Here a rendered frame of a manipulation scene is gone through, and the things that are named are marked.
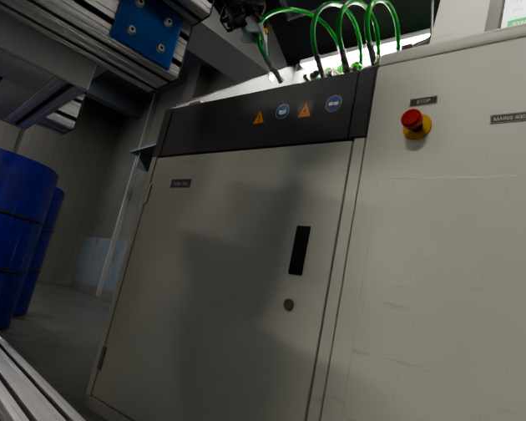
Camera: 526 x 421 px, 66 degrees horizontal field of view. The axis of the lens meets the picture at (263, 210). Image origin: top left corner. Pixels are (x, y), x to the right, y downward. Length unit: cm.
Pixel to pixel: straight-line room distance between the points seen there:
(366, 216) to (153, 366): 62
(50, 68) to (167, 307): 63
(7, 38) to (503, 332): 78
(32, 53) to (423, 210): 64
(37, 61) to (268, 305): 58
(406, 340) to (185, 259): 57
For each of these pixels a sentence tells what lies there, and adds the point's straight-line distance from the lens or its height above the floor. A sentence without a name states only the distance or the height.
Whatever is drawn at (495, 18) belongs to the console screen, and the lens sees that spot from 126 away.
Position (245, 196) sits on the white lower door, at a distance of 96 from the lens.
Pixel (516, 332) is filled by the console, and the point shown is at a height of 47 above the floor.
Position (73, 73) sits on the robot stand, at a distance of 67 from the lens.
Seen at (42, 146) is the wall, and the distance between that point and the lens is 799.
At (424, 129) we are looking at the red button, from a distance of 81.
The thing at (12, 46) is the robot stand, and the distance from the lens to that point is 66.
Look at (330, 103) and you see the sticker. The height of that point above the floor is 88.
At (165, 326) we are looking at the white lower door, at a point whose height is 33.
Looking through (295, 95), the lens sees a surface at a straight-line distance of 100.
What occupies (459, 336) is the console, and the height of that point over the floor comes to 45.
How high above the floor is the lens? 44
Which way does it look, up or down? 12 degrees up
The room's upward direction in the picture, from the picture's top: 12 degrees clockwise
